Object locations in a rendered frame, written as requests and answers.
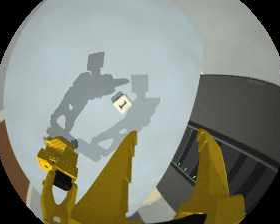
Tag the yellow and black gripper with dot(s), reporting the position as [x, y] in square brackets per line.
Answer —
[106, 201]

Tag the white number cube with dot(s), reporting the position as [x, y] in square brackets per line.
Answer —
[122, 103]

